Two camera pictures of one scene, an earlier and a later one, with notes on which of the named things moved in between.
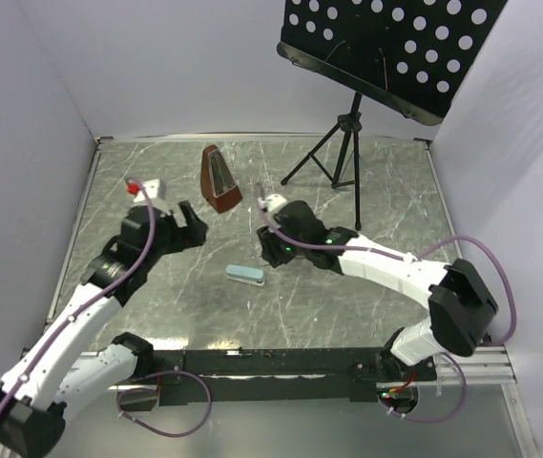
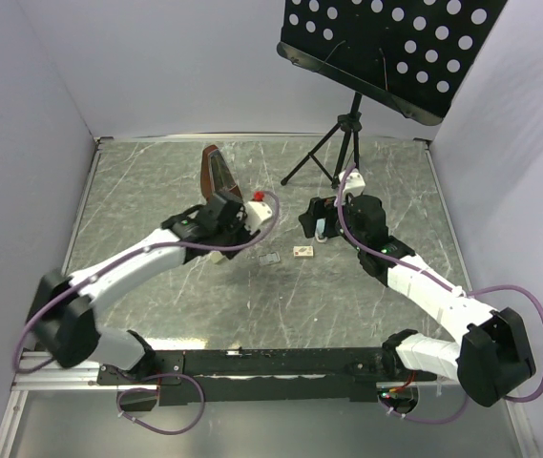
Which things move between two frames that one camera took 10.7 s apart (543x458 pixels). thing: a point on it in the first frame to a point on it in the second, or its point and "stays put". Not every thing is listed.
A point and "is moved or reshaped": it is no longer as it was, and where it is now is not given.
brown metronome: [218, 184] stays put
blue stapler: [245, 275] is moved or reshaped
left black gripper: [192, 236] to [246, 233]
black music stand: [413, 54] stays put
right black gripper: [269, 248] to [319, 209]
